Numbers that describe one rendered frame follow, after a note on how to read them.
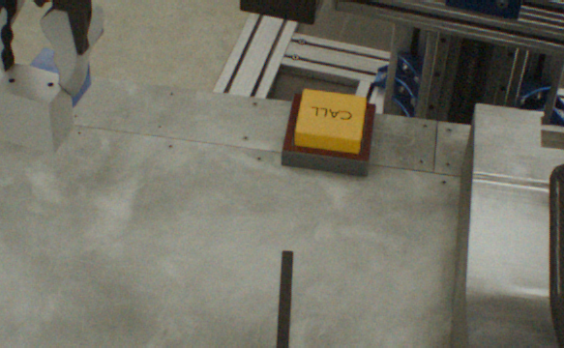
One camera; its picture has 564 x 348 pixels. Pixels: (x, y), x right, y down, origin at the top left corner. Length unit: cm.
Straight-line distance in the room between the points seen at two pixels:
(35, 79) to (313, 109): 28
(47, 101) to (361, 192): 31
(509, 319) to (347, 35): 136
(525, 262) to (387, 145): 24
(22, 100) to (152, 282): 19
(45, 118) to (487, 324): 37
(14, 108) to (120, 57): 151
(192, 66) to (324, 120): 135
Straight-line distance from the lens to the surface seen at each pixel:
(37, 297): 102
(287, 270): 102
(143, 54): 248
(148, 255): 104
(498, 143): 103
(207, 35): 252
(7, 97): 96
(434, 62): 165
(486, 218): 97
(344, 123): 110
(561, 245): 98
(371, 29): 222
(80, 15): 90
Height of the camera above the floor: 159
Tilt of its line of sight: 46 degrees down
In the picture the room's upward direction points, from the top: 3 degrees clockwise
